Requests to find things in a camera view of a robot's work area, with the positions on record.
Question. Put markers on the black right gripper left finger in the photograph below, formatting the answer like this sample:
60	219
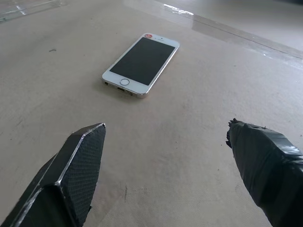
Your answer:
71	175

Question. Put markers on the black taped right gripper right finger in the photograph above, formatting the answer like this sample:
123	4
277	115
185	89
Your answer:
265	170

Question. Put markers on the white smartphone with black screen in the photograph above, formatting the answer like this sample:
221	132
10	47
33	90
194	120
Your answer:
142	62

